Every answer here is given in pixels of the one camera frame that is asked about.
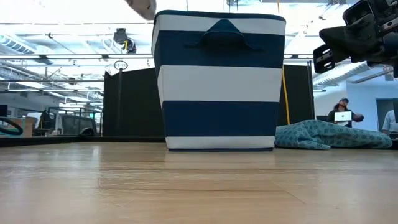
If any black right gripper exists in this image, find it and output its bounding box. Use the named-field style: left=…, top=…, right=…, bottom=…
left=312, top=0, right=398, bottom=79

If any white cloth with teal print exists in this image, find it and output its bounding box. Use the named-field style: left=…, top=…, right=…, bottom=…
left=124, top=0, right=157, bottom=21

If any navy white striped fabric basket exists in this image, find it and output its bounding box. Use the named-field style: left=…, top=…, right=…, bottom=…
left=151, top=9, right=287, bottom=153

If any person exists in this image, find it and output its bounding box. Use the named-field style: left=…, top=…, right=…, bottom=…
left=326, top=97, right=365, bottom=129
left=381, top=109, right=398, bottom=136

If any white laptop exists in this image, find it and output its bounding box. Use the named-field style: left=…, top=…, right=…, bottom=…
left=333, top=110, right=353, bottom=123

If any blue patterned cloth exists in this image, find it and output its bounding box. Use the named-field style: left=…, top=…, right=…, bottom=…
left=274, top=119, right=394, bottom=151

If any black partition panel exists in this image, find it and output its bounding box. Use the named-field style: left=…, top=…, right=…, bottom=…
left=102, top=60, right=316, bottom=138

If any black mesh cart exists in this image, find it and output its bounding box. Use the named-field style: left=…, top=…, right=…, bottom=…
left=45, top=106, right=104, bottom=137

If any brown cardboard box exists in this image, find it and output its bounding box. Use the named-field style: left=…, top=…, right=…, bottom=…
left=8, top=116, right=39, bottom=138

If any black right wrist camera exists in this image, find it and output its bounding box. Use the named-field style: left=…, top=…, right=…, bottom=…
left=341, top=0, right=374, bottom=27

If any yellow cable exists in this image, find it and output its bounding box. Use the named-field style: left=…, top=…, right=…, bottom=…
left=280, top=65, right=292, bottom=126

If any black overhead camera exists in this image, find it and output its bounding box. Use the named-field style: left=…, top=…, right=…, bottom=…
left=112, top=27, right=138, bottom=55

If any black post with ring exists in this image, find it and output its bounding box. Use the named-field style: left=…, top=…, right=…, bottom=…
left=113, top=60, right=129, bottom=137

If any black metal table frame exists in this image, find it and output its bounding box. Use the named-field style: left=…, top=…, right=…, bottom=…
left=0, top=135, right=167, bottom=148

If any black cable loop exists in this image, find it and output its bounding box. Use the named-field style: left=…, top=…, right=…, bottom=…
left=0, top=116, right=25, bottom=137

